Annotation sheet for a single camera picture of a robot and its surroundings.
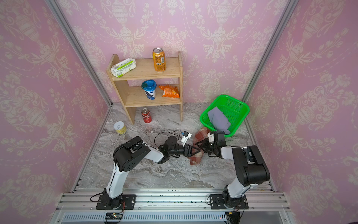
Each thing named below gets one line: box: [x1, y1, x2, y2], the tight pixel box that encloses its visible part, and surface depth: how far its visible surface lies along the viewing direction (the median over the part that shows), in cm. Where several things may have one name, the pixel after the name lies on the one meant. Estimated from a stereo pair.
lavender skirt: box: [207, 106, 231, 135], surface depth 105 cm
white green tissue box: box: [110, 57, 137, 78], surface depth 76 cm
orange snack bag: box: [158, 84, 181, 99], surface depth 94 cm
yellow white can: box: [113, 120, 127, 135], surface depth 102 cm
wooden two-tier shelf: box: [106, 51, 184, 126], surface depth 87 cm
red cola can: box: [141, 107, 153, 124], surface depth 104 cm
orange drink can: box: [151, 47, 166, 72], surface depth 73 cm
